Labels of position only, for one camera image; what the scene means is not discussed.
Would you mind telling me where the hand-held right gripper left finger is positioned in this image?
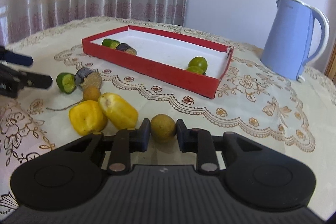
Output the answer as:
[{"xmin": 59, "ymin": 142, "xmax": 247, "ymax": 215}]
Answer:
[{"xmin": 62, "ymin": 119, "xmax": 151, "ymax": 175}]

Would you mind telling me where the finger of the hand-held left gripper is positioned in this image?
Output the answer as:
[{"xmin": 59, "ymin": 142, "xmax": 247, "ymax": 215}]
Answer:
[
  {"xmin": 17, "ymin": 70, "xmax": 54, "ymax": 90},
  {"xmin": 0, "ymin": 46, "xmax": 33, "ymax": 67}
]

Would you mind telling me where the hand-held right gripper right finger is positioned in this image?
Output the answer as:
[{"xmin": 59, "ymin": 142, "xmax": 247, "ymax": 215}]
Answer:
[{"xmin": 176, "ymin": 119, "xmax": 267, "ymax": 175}]

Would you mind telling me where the brown longan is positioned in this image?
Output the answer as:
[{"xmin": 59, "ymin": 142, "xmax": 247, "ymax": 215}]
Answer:
[
  {"xmin": 150, "ymin": 114, "xmax": 177, "ymax": 143},
  {"xmin": 83, "ymin": 87, "xmax": 101, "ymax": 101}
]

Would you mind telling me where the green cucumber piece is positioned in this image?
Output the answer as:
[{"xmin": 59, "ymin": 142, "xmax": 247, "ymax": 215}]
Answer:
[
  {"xmin": 102, "ymin": 38, "xmax": 120, "ymax": 50},
  {"xmin": 56, "ymin": 72, "xmax": 77, "ymax": 94}
]

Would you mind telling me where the yellow fruit piece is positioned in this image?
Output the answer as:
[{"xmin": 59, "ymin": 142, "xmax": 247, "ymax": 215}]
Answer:
[
  {"xmin": 98, "ymin": 93, "xmax": 139, "ymax": 129},
  {"xmin": 69, "ymin": 100, "xmax": 108, "ymax": 136}
]

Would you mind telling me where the purple eggplant piece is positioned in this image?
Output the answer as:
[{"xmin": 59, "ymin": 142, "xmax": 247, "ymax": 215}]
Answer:
[
  {"xmin": 74, "ymin": 68, "xmax": 102, "ymax": 90},
  {"xmin": 115, "ymin": 43, "xmax": 137, "ymax": 55}
]

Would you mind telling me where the red cardboard box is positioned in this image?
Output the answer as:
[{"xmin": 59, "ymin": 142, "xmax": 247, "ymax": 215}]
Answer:
[{"xmin": 82, "ymin": 25, "xmax": 235, "ymax": 100}]

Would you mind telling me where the round green fruit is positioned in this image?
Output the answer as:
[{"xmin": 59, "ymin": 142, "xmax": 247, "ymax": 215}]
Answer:
[
  {"xmin": 186, "ymin": 66, "xmax": 206, "ymax": 75},
  {"xmin": 188, "ymin": 56, "xmax": 209, "ymax": 69}
]

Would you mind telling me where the thin brown twig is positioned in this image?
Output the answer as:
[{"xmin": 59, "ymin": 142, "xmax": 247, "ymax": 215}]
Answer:
[{"xmin": 46, "ymin": 99, "xmax": 85, "ymax": 111}]

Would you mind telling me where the cream gold-patterned tablecloth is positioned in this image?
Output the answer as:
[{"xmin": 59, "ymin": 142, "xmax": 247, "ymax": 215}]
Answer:
[{"xmin": 0, "ymin": 17, "xmax": 336, "ymax": 216}]

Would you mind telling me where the light blue electric kettle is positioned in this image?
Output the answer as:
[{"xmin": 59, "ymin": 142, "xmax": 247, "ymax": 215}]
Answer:
[{"xmin": 260, "ymin": 0, "xmax": 330, "ymax": 82}]

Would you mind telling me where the gold ornate wall frame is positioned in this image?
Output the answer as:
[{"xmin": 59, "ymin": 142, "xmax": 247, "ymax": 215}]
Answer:
[{"xmin": 324, "ymin": 43, "xmax": 336, "ymax": 77}]

